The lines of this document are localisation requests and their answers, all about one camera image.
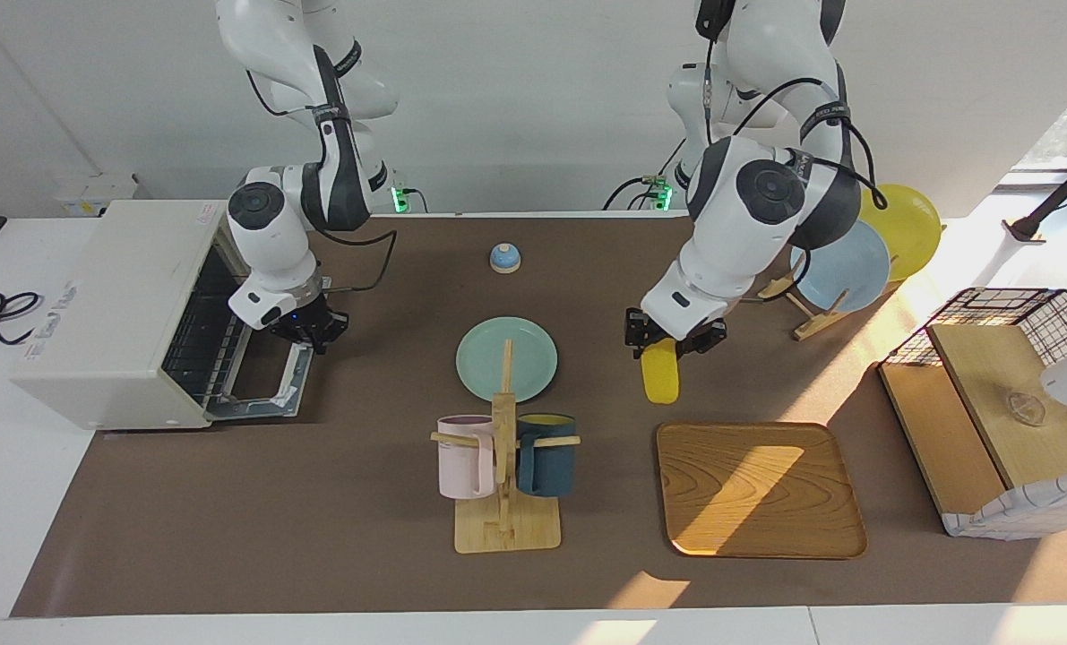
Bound white toaster oven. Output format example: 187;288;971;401
11;199;256;431

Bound brown table mat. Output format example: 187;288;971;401
11;215;1067;619

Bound wooden mug rack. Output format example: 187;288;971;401
430;339;581;555

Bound small clear glass dish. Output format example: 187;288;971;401
1003;390;1047;427

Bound square wooden tray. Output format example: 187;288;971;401
656;421;868;561

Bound glass oven door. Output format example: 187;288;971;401
206;340;314;422

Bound wide light wooden board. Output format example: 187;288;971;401
927;322;1067;489

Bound pink mug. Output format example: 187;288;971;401
436;415;498;500

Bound black stand pole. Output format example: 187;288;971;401
1003;143;1067;245

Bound white checked cloth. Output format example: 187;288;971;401
941;473;1067;541

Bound yellow corn cob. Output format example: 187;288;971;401
641;337;682;406

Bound black base cable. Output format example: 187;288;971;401
602;134;688;211

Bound narrow light wooden board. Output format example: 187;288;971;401
878;363;1009;516

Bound wooden plate rack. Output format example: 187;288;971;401
757;269;901;341

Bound yellow plate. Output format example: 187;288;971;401
858;184;943;283

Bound mint green plate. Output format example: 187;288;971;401
455;316;558;404

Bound dark blue mug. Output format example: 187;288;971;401
515;412;578;499

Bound black wire basket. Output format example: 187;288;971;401
882;288;1067;449

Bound light blue plate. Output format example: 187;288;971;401
789;219;892;314

